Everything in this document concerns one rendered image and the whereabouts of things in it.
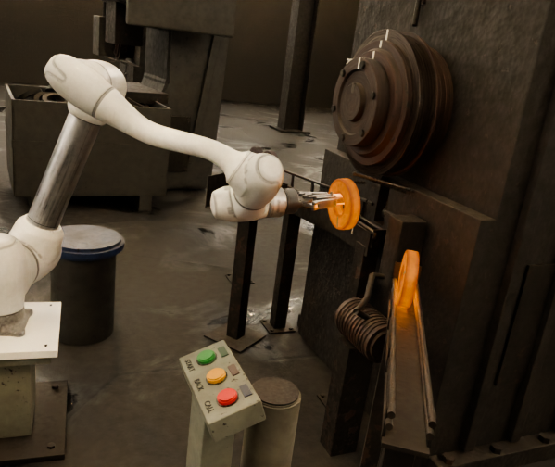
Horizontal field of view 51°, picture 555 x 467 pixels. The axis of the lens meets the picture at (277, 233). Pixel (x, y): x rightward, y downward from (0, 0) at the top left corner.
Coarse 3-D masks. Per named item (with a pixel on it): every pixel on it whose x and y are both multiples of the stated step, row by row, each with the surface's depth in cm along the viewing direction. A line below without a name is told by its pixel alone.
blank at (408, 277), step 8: (408, 256) 152; (416, 256) 152; (408, 264) 150; (416, 264) 150; (400, 272) 161; (408, 272) 149; (416, 272) 149; (400, 280) 160; (408, 280) 149; (416, 280) 149; (400, 288) 154; (408, 288) 149; (400, 296) 151; (408, 296) 150; (400, 304) 153; (408, 304) 152
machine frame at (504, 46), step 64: (384, 0) 211; (448, 0) 179; (512, 0) 155; (448, 64) 179; (512, 64) 156; (448, 128) 180; (512, 128) 156; (384, 192) 207; (448, 192) 180; (512, 192) 161; (320, 256) 248; (448, 256) 172; (512, 256) 168; (320, 320) 249; (448, 320) 173; (512, 320) 179; (448, 384) 178; (512, 384) 190; (448, 448) 189; (512, 448) 195
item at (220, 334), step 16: (208, 176) 236; (224, 176) 245; (208, 192) 239; (240, 224) 240; (256, 224) 242; (240, 240) 242; (240, 256) 244; (240, 272) 246; (240, 288) 248; (240, 304) 249; (240, 320) 253; (208, 336) 254; (224, 336) 256; (240, 336) 257; (256, 336) 260; (240, 352) 246
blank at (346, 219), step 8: (336, 184) 176; (344, 184) 172; (352, 184) 171; (328, 192) 182; (336, 192) 176; (344, 192) 172; (352, 192) 169; (344, 200) 172; (352, 200) 169; (328, 208) 182; (336, 208) 179; (344, 208) 172; (352, 208) 169; (336, 216) 177; (344, 216) 173; (352, 216) 170; (336, 224) 177; (344, 224) 173; (352, 224) 172
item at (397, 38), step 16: (384, 32) 185; (400, 32) 178; (400, 48) 177; (416, 48) 174; (416, 64) 170; (416, 80) 170; (432, 80) 172; (416, 96) 170; (432, 96) 171; (416, 112) 170; (432, 112) 173; (416, 128) 171; (400, 144) 177; (416, 144) 176; (352, 160) 204; (400, 160) 181
